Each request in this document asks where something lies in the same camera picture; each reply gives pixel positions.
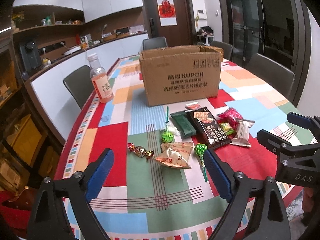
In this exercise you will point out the silver white snack packet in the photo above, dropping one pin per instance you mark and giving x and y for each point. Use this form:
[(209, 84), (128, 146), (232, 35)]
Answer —
[(242, 132)]

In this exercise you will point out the beige snack packet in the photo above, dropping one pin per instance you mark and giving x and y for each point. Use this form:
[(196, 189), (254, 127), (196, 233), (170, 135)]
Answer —
[(183, 147), (173, 159)]

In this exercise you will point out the black coffee machine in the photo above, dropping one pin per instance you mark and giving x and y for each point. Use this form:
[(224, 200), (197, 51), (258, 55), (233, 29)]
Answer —
[(30, 55)]

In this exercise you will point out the white counter cabinet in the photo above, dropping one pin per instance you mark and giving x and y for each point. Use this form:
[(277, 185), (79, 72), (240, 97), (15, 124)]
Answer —
[(61, 90)]

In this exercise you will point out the red fu calendar poster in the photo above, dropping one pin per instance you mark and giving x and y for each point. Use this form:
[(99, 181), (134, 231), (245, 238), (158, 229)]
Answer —
[(167, 13)]

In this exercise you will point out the grey chair left side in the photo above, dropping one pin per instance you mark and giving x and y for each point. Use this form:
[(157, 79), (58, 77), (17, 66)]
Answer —
[(79, 84)]

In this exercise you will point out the grey chair far end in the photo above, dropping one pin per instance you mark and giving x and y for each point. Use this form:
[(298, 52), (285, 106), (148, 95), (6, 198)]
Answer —
[(154, 43)]

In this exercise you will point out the pink drink bottle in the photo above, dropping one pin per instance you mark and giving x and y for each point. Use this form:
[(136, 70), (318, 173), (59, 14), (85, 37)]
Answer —
[(99, 79)]

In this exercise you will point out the small red sachet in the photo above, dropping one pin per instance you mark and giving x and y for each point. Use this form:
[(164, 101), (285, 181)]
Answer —
[(193, 106)]

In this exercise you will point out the dark green snack packet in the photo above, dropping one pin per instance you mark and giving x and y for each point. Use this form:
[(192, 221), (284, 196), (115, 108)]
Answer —
[(182, 123)]

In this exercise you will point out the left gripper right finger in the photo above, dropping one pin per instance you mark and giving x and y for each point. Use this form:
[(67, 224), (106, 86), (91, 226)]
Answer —
[(268, 219)]

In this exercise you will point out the grey chair right near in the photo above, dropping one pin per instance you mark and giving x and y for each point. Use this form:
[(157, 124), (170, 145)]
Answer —
[(273, 73)]

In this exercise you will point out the grey chair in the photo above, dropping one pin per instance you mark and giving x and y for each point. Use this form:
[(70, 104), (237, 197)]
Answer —
[(273, 73), (79, 84), (225, 48)]

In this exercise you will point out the brown cardboard box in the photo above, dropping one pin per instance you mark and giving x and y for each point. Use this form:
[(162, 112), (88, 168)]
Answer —
[(180, 73)]

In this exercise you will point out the grey chair right far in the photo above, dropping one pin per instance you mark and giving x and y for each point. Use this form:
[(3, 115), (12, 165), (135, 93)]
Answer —
[(225, 48)]

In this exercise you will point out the black glass sliding door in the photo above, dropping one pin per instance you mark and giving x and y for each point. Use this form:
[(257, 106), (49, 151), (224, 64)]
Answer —
[(279, 30)]

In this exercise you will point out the red wrapped candy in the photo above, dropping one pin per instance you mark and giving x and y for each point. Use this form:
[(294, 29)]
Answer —
[(133, 148)]

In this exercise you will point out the green lollipop near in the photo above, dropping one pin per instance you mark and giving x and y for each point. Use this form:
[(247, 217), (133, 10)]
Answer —
[(199, 150)]

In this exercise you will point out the pink snack packet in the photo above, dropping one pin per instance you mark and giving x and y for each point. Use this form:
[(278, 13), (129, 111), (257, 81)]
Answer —
[(231, 116)]

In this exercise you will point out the white shoe rack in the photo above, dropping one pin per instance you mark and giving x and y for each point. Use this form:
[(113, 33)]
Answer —
[(205, 40)]

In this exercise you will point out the dark brown door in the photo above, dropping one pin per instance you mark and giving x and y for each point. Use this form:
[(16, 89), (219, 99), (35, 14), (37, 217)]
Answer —
[(180, 35)]

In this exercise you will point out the black snack bag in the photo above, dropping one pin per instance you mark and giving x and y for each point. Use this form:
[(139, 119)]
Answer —
[(208, 127)]

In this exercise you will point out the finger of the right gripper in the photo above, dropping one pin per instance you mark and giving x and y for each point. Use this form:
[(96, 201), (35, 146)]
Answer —
[(270, 141), (306, 122)]

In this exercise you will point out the wall intercom panel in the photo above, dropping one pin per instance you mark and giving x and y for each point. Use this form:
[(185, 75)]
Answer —
[(201, 14)]

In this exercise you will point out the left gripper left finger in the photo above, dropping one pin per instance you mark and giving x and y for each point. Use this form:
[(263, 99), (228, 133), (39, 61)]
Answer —
[(48, 219)]

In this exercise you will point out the small green yellow packet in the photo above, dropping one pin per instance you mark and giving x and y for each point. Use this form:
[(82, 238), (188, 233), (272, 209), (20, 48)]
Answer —
[(227, 128)]

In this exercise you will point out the green lollipop far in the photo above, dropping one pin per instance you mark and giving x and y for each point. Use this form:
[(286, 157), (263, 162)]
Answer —
[(167, 136)]

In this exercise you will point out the colourful patterned tablecloth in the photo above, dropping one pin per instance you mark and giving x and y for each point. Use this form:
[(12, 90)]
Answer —
[(157, 186)]

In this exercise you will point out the green lollipop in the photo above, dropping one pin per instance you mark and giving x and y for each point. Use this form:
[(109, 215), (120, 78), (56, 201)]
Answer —
[(167, 136), (199, 150)]

